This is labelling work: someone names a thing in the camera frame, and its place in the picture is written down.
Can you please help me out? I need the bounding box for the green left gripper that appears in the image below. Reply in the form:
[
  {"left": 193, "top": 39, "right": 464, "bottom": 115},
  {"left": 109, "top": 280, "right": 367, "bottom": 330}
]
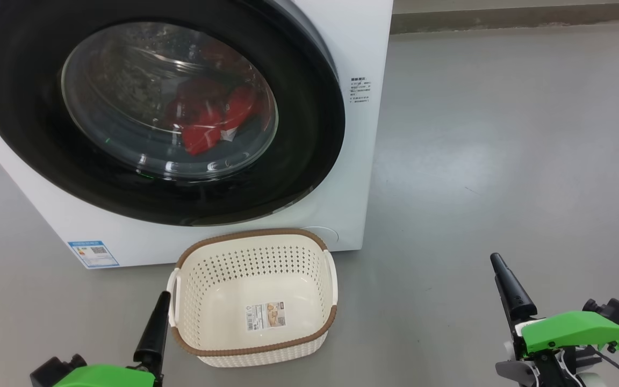
[{"left": 53, "top": 291, "right": 172, "bottom": 387}]

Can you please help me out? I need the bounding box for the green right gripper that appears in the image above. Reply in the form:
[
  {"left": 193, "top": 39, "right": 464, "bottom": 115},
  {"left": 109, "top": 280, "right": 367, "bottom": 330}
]
[{"left": 490, "top": 253, "right": 619, "bottom": 387}]

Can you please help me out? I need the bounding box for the red and white garment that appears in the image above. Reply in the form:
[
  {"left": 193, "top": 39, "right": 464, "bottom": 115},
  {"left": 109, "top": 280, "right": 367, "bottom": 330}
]
[{"left": 165, "top": 78, "right": 262, "bottom": 156}]

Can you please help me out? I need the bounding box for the washing machine door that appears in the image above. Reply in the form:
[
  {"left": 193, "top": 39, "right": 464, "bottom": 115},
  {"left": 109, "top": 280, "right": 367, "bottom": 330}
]
[{"left": 0, "top": 0, "right": 346, "bottom": 227}]

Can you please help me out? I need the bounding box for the printed product label sticker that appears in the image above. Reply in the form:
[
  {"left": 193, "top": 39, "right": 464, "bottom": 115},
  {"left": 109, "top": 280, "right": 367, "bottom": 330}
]
[{"left": 246, "top": 302, "right": 287, "bottom": 331}]

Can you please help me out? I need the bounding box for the cream laundry basket brown rim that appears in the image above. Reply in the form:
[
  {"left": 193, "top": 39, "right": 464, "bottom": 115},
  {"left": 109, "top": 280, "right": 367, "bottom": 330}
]
[{"left": 167, "top": 228, "right": 338, "bottom": 368}]

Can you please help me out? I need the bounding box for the white front-load washing machine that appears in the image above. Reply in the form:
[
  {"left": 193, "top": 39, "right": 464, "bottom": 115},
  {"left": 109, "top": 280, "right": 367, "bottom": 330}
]
[{"left": 0, "top": 0, "right": 394, "bottom": 269}]

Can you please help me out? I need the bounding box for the blue energy label sticker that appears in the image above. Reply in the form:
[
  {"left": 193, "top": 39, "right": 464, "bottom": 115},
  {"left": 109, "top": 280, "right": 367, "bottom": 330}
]
[{"left": 68, "top": 240, "right": 120, "bottom": 268}]

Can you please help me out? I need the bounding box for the grey skirting board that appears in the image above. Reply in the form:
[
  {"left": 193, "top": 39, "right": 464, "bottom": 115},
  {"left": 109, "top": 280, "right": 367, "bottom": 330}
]
[{"left": 390, "top": 2, "right": 619, "bottom": 35}]

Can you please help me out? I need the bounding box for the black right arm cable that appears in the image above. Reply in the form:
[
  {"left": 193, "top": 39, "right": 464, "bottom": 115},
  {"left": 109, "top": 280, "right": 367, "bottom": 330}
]
[{"left": 592, "top": 348, "right": 619, "bottom": 387}]

